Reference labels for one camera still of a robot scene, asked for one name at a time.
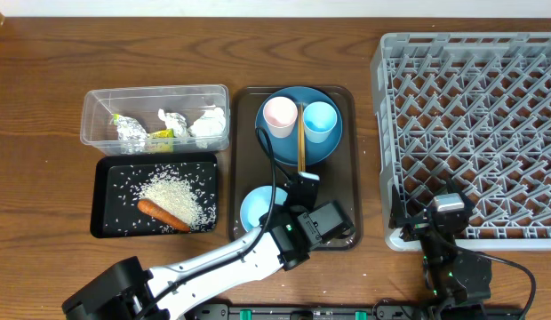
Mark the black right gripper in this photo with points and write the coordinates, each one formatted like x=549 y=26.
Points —
x=417 y=227

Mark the white napkin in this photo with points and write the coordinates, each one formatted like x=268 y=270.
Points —
x=208 y=127

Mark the pile of white rice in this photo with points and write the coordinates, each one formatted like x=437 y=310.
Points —
x=188 y=191

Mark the orange carrot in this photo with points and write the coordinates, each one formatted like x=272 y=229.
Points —
x=155 y=211

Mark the foil snack wrapper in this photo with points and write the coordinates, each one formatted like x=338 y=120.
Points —
x=136 y=140

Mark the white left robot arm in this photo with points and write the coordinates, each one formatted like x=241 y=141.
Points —
x=284 y=238

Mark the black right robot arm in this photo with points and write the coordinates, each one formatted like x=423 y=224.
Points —
x=459 y=280

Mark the grey dishwasher rack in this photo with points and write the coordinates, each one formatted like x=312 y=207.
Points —
x=474 y=108

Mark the black waste tray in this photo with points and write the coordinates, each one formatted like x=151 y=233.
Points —
x=105 y=164

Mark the wooden chopstick right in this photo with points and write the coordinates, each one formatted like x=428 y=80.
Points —
x=304 y=141

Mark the wooden chopstick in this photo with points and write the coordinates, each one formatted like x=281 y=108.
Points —
x=304 y=141
x=301 y=165

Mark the brown plastic tray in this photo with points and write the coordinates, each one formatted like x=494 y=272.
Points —
x=334 y=160

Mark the light blue cup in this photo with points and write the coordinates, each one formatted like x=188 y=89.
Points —
x=319 y=119

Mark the pink cup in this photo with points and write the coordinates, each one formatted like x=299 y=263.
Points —
x=280 y=113

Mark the wooden chopstick left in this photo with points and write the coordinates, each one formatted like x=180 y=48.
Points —
x=301 y=165

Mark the clear plastic bin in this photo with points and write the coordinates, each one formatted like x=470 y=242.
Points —
x=142 y=104

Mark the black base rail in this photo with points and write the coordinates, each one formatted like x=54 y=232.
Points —
x=383 y=310

